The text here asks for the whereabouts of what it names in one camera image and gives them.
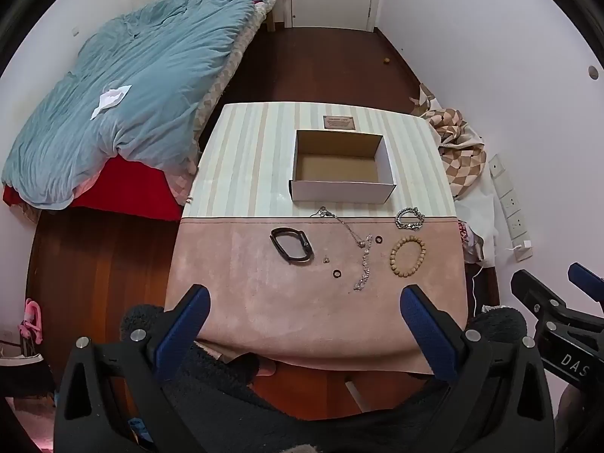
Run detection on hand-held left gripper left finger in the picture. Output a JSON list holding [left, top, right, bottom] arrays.
[[53, 284, 211, 453]]

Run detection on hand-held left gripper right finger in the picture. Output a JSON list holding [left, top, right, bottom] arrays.
[[399, 284, 556, 453]]

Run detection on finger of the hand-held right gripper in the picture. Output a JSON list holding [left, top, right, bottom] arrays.
[[567, 262, 604, 322], [511, 269, 569, 328]]

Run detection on wooden bead bracelet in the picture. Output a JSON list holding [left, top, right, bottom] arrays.
[[390, 237, 427, 275]]

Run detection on silver chain necklace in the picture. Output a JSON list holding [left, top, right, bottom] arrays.
[[310, 206, 373, 292]]

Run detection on silver link bracelet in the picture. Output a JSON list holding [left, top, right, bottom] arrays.
[[395, 206, 425, 232]]

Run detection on black watch band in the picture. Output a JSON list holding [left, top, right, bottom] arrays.
[[270, 227, 314, 266]]

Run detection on white cardboard box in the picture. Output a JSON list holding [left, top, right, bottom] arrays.
[[289, 129, 396, 205]]

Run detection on striped and pink tablecloth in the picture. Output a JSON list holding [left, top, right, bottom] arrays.
[[163, 101, 469, 374]]

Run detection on red and white printed bag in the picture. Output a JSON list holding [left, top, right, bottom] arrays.
[[458, 222, 485, 262]]

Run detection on white table leg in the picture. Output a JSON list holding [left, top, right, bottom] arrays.
[[346, 380, 374, 417]]

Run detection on white cloth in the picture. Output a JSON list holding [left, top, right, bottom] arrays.
[[455, 188, 497, 246]]

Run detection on person's dark fuzzy clothing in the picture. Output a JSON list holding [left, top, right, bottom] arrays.
[[120, 304, 529, 453]]

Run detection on red bed sheet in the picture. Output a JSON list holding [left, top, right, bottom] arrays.
[[2, 156, 185, 222]]

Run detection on pink slippers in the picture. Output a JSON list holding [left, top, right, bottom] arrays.
[[19, 298, 44, 345]]

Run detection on brown checkered blanket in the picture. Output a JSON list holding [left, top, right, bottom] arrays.
[[410, 84, 487, 199]]

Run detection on white paper sheet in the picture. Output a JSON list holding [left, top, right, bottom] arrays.
[[91, 84, 133, 120]]

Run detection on patterned mattress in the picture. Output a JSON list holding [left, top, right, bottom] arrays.
[[182, 0, 277, 199]]

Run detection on light blue blanket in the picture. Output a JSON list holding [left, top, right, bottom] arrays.
[[2, 0, 260, 211]]

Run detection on white cable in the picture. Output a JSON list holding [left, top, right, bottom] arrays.
[[471, 240, 533, 314]]

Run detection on white wall outlet strip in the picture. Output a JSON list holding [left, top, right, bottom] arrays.
[[488, 153, 534, 261]]

